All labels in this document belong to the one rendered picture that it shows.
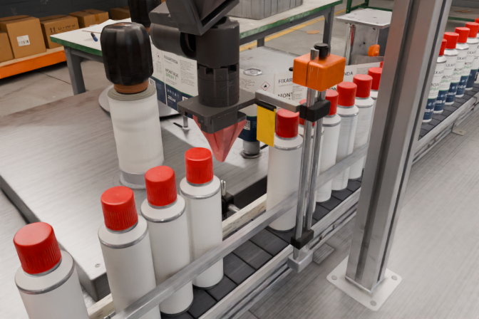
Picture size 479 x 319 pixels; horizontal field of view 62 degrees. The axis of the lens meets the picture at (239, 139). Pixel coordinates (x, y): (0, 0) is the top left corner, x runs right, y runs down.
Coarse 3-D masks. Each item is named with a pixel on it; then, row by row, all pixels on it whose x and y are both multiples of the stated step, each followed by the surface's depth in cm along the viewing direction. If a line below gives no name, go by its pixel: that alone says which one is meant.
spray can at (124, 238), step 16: (112, 192) 41; (128, 192) 41; (112, 208) 39; (128, 208) 40; (112, 224) 40; (128, 224) 41; (144, 224) 43; (112, 240) 41; (128, 240) 41; (144, 240) 42; (112, 256) 41; (128, 256) 42; (144, 256) 43; (112, 272) 43; (128, 272) 43; (144, 272) 44; (112, 288) 45; (128, 288) 44; (144, 288) 45; (128, 304) 45
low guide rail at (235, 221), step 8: (256, 200) 67; (264, 200) 67; (248, 208) 66; (256, 208) 66; (264, 208) 68; (232, 216) 64; (240, 216) 64; (248, 216) 65; (224, 224) 62; (232, 224) 63; (240, 224) 65; (224, 232) 62; (96, 304) 49; (104, 304) 49; (112, 304) 50; (88, 312) 48; (96, 312) 48; (104, 312) 49; (112, 312) 50
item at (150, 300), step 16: (368, 144) 75; (352, 160) 70; (320, 176) 65; (272, 208) 58; (288, 208) 59; (256, 224) 55; (240, 240) 53; (208, 256) 50; (224, 256) 52; (192, 272) 48; (160, 288) 46; (176, 288) 47; (144, 304) 44
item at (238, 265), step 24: (432, 120) 102; (336, 192) 75; (312, 216) 69; (264, 240) 64; (288, 240) 64; (240, 264) 60; (264, 264) 61; (192, 288) 56; (216, 288) 56; (192, 312) 52
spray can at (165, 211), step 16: (160, 176) 44; (160, 192) 43; (176, 192) 45; (144, 208) 45; (160, 208) 44; (176, 208) 45; (160, 224) 44; (176, 224) 45; (160, 240) 45; (176, 240) 46; (160, 256) 47; (176, 256) 47; (160, 272) 48; (176, 272) 48; (160, 304) 51; (176, 304) 51
